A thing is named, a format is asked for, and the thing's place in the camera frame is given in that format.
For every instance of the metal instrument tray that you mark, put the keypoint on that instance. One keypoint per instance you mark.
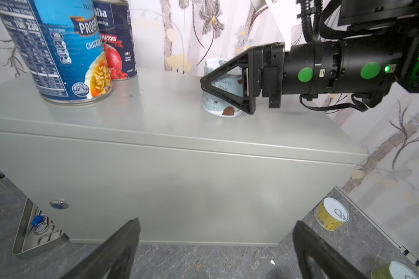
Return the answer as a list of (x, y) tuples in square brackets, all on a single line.
[(27, 245)]

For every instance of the yellow label can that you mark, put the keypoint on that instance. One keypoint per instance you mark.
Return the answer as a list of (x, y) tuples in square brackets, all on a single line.
[(331, 214)]

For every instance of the aluminium corner frame right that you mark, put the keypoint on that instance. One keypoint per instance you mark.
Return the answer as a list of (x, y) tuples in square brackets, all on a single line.
[(366, 242)]

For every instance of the blue label tall can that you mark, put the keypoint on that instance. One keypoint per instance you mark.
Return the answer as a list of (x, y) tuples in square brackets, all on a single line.
[(60, 43)]

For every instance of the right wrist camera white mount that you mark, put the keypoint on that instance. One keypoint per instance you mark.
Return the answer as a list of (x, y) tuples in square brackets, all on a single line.
[(284, 13)]

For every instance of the grey metal cabinet box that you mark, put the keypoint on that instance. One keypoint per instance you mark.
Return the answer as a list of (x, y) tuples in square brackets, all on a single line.
[(150, 151)]

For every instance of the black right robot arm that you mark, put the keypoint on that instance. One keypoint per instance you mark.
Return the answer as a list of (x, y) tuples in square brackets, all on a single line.
[(355, 47)]

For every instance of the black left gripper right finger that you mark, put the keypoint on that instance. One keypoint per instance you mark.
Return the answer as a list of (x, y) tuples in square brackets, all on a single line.
[(317, 259)]

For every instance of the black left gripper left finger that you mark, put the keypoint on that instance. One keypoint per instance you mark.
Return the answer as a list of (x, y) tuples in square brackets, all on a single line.
[(113, 259)]

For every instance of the blue handled scissors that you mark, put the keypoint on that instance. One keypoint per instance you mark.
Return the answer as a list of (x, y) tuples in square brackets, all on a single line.
[(39, 224)]

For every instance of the dark chopped tomatoes can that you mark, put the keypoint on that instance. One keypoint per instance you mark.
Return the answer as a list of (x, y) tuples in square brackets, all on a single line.
[(115, 26)]

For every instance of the lime label can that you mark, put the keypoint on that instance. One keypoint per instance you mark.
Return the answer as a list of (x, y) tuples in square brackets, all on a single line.
[(393, 270)]

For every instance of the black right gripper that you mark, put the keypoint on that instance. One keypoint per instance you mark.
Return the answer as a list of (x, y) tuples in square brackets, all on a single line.
[(228, 87)]

